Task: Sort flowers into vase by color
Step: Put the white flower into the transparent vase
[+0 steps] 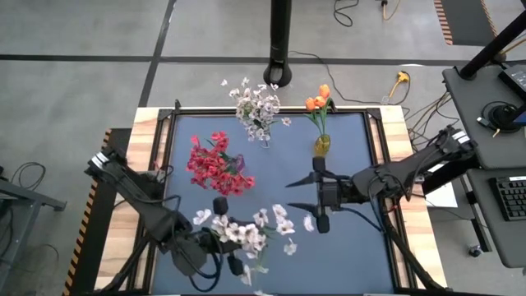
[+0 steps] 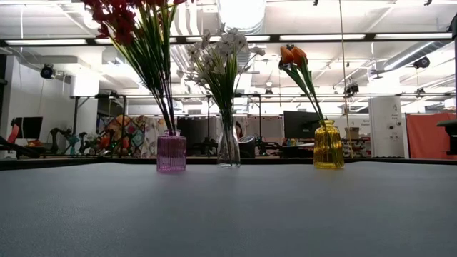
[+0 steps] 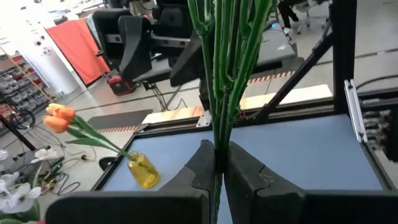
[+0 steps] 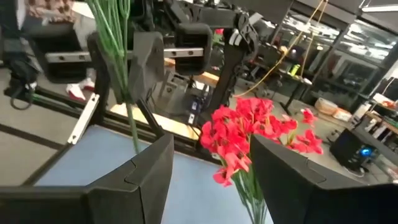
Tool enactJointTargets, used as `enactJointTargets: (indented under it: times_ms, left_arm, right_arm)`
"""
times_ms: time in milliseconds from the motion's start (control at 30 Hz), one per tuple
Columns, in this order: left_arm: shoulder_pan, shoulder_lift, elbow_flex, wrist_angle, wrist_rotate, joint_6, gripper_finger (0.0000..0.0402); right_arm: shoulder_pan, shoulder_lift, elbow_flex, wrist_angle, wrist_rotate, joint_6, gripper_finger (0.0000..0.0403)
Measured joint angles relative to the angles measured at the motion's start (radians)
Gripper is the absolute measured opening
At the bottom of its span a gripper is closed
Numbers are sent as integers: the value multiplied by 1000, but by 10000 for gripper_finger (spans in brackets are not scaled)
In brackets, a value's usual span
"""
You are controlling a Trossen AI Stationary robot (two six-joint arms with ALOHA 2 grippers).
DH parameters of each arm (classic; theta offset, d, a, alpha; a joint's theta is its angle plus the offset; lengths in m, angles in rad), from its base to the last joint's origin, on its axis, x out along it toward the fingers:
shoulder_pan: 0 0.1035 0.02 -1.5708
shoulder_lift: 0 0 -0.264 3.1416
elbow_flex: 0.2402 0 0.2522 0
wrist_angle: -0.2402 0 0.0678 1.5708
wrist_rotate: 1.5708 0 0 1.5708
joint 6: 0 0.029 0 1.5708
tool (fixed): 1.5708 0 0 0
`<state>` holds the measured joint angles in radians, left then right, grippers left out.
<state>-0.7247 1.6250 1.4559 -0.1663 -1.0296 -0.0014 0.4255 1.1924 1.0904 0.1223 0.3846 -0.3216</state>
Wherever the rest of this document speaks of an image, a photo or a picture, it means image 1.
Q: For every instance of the black laptop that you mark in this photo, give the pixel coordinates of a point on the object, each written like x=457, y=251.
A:
x=515, y=80

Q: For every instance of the black caster wheel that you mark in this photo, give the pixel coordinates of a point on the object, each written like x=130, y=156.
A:
x=474, y=251

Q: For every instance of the white paper sheet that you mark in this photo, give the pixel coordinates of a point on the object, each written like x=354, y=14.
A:
x=444, y=197

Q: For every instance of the black metal table frame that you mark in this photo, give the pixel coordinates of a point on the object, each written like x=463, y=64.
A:
x=300, y=110

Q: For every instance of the black round post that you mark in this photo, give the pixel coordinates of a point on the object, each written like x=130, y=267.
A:
x=279, y=41

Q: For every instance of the black desk leg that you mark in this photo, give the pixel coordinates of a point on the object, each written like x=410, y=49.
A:
x=481, y=230

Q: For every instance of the black hazard-edged floor mat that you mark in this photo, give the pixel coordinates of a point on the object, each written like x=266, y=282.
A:
x=464, y=20
x=88, y=255

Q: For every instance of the black round stand base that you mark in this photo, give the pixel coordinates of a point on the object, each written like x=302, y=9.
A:
x=503, y=119

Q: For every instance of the grey desk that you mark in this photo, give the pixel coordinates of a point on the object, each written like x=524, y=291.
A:
x=472, y=94
x=505, y=238

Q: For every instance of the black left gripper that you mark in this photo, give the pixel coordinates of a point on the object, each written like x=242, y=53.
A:
x=211, y=242

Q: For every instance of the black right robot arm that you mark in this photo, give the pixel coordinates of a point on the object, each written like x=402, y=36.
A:
x=411, y=164

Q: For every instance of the black diagonal pole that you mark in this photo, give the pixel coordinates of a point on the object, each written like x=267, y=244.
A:
x=493, y=45

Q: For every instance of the yellow glass vase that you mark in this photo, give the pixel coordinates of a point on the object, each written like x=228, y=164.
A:
x=322, y=144

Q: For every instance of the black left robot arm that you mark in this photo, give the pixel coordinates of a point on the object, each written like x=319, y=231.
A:
x=135, y=193

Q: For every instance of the orange artificial tulip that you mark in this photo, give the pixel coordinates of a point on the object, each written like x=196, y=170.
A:
x=319, y=101
x=310, y=103
x=324, y=90

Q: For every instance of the clear glass vase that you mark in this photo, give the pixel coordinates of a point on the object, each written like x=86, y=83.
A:
x=264, y=141

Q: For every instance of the yellow power plug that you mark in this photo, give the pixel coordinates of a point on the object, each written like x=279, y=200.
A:
x=402, y=77

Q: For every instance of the purple glass vase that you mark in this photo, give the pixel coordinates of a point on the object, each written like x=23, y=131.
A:
x=238, y=162

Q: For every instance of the black diagonal frame strut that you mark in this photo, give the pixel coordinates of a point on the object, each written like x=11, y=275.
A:
x=123, y=265
x=415, y=259

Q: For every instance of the black keyboard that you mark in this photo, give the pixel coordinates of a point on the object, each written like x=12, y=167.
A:
x=509, y=199

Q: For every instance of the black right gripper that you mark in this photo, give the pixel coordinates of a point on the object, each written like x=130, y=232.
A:
x=330, y=193

